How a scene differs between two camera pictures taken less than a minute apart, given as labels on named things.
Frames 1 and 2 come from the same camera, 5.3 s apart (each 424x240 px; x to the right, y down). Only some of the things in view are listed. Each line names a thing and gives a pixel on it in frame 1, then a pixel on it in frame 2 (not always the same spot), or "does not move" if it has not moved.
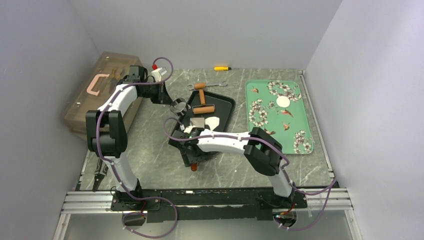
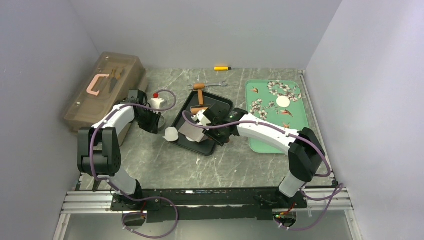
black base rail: [163, 205] does not move
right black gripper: [188, 159] → [208, 132]
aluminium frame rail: [88, 202] does not move
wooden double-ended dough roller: [203, 108] does not move
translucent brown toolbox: [111, 68] does not move
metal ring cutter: [178, 105] → [161, 122]
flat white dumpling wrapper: [283, 101] does not move
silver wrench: [221, 84] does not move
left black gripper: [163, 97] → [153, 126]
